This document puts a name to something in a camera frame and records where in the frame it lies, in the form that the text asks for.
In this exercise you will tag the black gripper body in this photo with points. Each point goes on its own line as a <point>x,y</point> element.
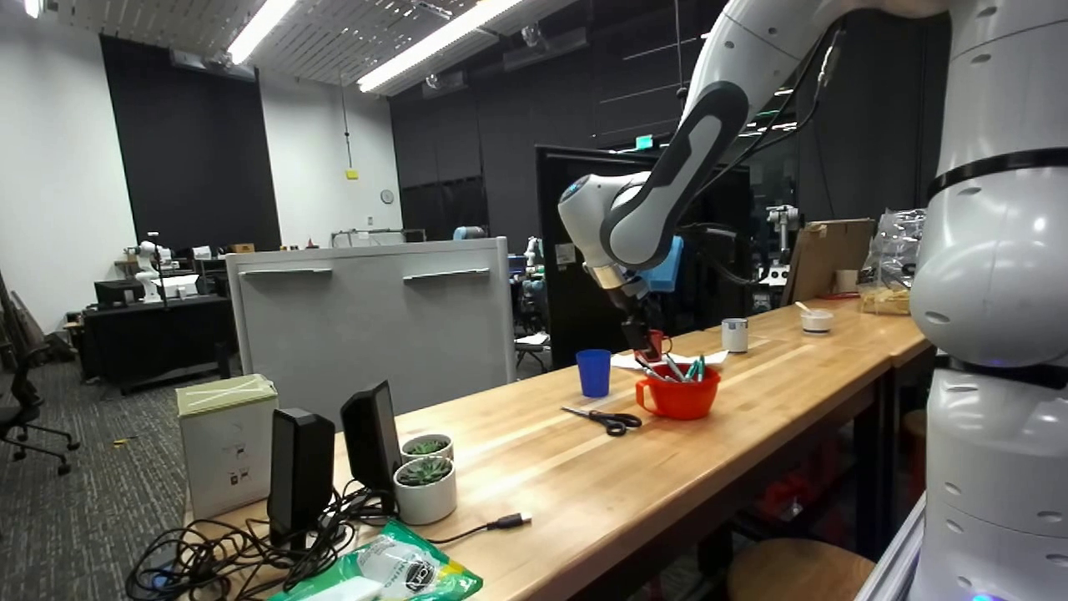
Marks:
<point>638,309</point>

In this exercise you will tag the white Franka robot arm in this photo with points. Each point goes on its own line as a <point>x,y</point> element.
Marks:
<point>712,122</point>

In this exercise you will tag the blue plastic cup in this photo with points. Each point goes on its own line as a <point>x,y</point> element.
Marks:
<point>595,373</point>

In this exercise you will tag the small white paper cup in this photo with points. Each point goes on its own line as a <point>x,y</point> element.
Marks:
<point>848,282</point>

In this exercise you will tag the white paper sheet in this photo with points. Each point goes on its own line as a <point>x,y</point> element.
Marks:
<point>623,361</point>

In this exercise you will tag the white mug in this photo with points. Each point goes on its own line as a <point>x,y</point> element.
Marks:
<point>734,336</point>

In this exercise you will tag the large black cabinet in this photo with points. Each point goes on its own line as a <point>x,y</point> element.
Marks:
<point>717,285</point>

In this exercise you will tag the small white bowl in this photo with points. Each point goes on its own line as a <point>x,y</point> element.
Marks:
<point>815,322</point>

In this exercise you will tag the brown cardboard box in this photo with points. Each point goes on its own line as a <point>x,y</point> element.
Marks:
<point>828,261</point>

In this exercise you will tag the white plant pot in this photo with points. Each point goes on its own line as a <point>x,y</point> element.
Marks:
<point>423,495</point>
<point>429,446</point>

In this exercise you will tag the clear plastic bag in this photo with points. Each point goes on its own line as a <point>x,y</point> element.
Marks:
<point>894,261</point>

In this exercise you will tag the round wooden stool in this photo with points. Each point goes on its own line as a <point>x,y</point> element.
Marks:
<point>795,568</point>

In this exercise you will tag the black desktop speaker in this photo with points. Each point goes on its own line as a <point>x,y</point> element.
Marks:
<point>368,438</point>
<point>297,473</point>

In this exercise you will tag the green plastic package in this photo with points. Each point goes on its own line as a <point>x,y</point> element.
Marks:
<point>435,571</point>

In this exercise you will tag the long ceiling light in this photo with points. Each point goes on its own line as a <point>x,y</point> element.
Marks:
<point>439,42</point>
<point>260,33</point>

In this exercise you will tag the white box green lid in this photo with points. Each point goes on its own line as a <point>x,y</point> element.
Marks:
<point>227,457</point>

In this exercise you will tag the black desk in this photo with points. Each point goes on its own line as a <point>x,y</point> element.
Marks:
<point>155,336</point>

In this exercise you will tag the black office chair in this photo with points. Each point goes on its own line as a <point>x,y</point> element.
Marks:
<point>20,413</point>

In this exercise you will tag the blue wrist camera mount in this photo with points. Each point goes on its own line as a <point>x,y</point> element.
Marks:
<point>668,269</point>

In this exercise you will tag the black wall panel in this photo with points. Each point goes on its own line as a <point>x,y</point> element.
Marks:
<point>189,146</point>

